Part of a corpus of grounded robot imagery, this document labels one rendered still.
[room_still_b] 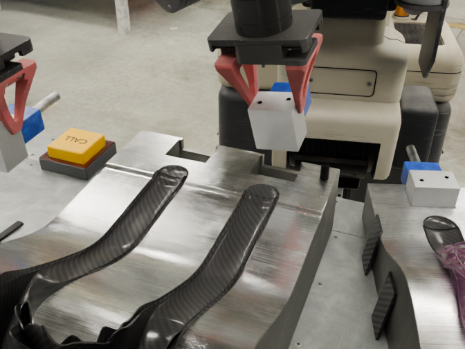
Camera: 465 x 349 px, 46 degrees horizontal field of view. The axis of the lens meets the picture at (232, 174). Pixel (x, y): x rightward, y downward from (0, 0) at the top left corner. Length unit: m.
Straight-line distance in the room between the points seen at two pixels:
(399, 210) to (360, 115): 0.35
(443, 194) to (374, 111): 0.35
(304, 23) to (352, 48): 0.44
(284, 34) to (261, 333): 0.27
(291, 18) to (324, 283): 0.29
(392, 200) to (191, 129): 1.94
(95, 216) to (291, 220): 0.20
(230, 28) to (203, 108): 2.17
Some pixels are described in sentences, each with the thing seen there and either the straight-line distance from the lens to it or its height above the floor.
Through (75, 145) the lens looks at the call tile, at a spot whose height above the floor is 0.84.
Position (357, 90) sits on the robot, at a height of 0.83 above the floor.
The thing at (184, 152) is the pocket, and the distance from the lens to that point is 0.70.
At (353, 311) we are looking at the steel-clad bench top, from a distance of 0.60.
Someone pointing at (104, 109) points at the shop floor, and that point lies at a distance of 2.79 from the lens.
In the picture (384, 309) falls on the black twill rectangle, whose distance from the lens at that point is 0.56.
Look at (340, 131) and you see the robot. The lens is 0.98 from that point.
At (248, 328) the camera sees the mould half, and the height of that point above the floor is 0.92.
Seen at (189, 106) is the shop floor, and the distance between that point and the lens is 2.75.
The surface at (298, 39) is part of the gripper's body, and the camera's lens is 0.52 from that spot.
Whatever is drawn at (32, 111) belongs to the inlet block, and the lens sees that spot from 0.67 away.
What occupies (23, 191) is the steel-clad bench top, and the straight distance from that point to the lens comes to 0.80.
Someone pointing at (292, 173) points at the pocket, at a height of 0.87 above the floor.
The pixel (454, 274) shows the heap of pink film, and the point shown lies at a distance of 0.52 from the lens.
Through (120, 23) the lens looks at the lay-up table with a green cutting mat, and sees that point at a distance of 3.76.
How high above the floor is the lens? 1.24
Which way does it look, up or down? 34 degrees down
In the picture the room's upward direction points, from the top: straight up
